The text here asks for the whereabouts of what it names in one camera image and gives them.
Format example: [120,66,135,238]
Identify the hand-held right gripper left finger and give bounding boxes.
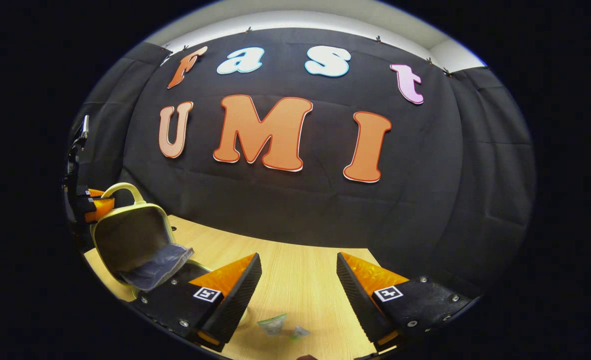
[134,252,263,352]

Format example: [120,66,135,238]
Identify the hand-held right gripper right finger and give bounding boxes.
[336,251,474,352]

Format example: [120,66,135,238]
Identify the pale yellow suitcase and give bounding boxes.
[90,182,211,301]

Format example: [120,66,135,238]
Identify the white skincare tube green cap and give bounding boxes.
[256,313,288,336]

